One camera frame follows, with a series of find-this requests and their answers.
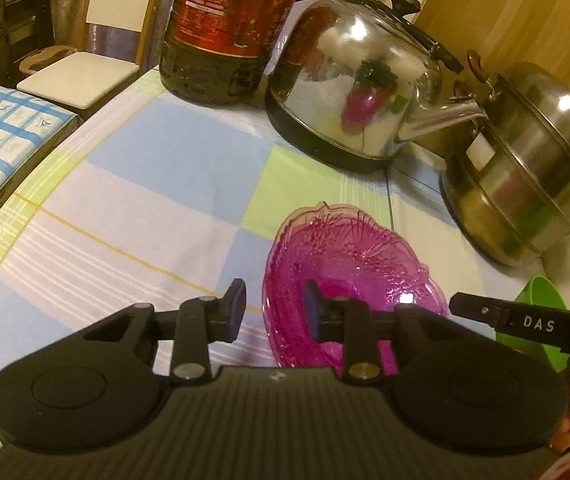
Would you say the stainless steel steamer pot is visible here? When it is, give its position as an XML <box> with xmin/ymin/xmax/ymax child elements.
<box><xmin>439</xmin><ymin>50</ymin><xmax>570</xmax><ymax>269</ymax></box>

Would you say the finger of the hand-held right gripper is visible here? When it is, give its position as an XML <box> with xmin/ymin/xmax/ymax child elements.
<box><xmin>449</xmin><ymin>291</ymin><xmax>514</xmax><ymax>336</ymax></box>

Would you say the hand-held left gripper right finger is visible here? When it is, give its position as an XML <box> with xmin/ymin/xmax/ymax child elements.
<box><xmin>303</xmin><ymin>280</ymin><xmax>472</xmax><ymax>386</ymax></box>

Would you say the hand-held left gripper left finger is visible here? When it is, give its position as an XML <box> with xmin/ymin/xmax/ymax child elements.
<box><xmin>84</xmin><ymin>278</ymin><xmax>248</xmax><ymax>386</ymax></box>

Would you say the cooking oil bottle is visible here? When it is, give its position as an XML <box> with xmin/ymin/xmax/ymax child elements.
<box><xmin>159</xmin><ymin>0</ymin><xmax>316</xmax><ymax>107</ymax></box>

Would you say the stainless steel kettle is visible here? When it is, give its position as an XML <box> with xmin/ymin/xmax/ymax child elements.
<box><xmin>264</xmin><ymin>0</ymin><xmax>488</xmax><ymax>171</ymax></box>

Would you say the pink transparent plastic plate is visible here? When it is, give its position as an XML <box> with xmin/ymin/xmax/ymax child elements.
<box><xmin>265</xmin><ymin>205</ymin><xmax>446</xmax><ymax>373</ymax></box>
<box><xmin>262</xmin><ymin>201</ymin><xmax>450</xmax><ymax>376</ymax></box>
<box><xmin>263</xmin><ymin>203</ymin><xmax>448</xmax><ymax>375</ymax></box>

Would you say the brown curved wooden handle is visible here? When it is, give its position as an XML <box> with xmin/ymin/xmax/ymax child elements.
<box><xmin>19</xmin><ymin>45</ymin><xmax>77</xmax><ymax>74</ymax></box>

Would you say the wooden panel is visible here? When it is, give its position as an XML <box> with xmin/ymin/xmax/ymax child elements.
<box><xmin>410</xmin><ymin>0</ymin><xmax>570</xmax><ymax>111</ymax></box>

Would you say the pastel checked tablecloth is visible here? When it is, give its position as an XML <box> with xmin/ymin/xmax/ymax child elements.
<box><xmin>0</xmin><ymin>67</ymin><xmax>570</xmax><ymax>413</ymax></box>

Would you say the green plastic bowl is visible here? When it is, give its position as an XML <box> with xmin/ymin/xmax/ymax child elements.
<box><xmin>495</xmin><ymin>275</ymin><xmax>570</xmax><ymax>373</ymax></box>

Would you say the white wooden chair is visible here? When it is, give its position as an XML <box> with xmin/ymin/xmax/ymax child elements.
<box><xmin>15</xmin><ymin>0</ymin><xmax>167</xmax><ymax>110</ymax></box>

